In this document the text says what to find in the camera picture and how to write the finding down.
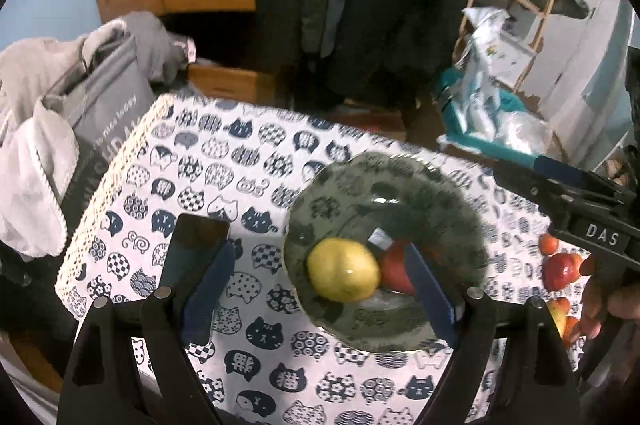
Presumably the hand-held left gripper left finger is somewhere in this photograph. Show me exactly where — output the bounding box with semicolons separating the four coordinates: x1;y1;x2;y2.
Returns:
57;213;236;425

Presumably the red and yellow apple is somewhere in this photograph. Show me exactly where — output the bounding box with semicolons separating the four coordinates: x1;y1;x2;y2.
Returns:
547;297;573;346

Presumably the grey bag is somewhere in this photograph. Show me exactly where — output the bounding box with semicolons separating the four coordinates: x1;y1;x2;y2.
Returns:
42;30;158;226

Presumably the dark glass plate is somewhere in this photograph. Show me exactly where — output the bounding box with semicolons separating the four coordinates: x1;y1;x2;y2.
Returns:
282;152;491;353

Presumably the white printed plastic bag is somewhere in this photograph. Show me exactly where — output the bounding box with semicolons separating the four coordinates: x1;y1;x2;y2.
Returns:
457;6;512;137

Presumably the black jacket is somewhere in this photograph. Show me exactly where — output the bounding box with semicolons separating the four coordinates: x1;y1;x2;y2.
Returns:
255;0;468;106

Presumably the person's right hand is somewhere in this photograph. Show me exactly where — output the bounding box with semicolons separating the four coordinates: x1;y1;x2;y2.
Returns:
570;254;640;342

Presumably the clear plastic bag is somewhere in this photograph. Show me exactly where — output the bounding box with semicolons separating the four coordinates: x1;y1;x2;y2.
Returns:
492;111;553;156

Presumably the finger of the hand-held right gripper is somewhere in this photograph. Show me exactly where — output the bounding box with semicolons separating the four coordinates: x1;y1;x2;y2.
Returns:
492;159;581;231
532;154;638;206

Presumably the white towel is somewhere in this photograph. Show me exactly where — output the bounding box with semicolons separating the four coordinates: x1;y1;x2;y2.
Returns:
0;24;83;256

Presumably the grey hoodie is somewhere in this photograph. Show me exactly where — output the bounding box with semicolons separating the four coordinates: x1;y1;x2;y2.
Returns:
117;11;195;85

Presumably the teal box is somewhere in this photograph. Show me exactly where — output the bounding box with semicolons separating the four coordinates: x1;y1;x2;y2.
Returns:
437;68;556;167

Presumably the cat print tablecloth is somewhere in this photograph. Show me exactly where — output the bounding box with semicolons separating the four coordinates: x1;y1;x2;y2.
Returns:
55;94;596;425

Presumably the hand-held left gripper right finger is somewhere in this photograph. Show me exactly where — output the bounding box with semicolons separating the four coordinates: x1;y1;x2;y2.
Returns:
367;229;583;425

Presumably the wooden drawer box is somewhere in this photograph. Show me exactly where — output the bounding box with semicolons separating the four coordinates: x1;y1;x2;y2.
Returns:
187;64;277;107

